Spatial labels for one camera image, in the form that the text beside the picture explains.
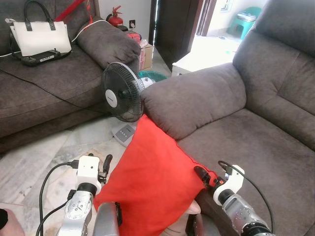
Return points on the red pillow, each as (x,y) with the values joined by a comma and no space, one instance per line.
(147,182)

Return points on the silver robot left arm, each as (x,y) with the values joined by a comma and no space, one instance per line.
(78,209)

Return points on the dark brown fabric sofa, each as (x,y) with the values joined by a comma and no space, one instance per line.
(256,137)
(44,88)

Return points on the person's bare foot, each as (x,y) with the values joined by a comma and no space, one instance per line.
(12,228)
(184,221)

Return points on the black table fan white base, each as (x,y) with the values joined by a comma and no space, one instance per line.
(118,93)

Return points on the teal plastic basin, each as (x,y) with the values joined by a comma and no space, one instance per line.
(157,76)

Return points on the cardboard box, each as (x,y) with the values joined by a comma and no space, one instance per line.
(146,56)

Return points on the black labelled case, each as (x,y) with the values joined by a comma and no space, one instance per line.
(44,57)

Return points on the pink packet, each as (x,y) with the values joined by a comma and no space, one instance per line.
(134,36)

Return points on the red fire extinguisher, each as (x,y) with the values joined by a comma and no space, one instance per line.
(115,19)

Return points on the dark brown wooden door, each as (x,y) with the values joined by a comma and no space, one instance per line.
(174,24)

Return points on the red umbrella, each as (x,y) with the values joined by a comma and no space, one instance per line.
(69,11)

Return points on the teal plastic stool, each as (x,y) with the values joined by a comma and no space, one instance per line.
(246,22)

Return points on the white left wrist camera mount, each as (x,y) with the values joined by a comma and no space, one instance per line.
(88,167)

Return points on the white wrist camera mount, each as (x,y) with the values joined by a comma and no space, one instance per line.
(88,167)
(231,184)

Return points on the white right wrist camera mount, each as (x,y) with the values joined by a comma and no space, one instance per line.
(231,184)

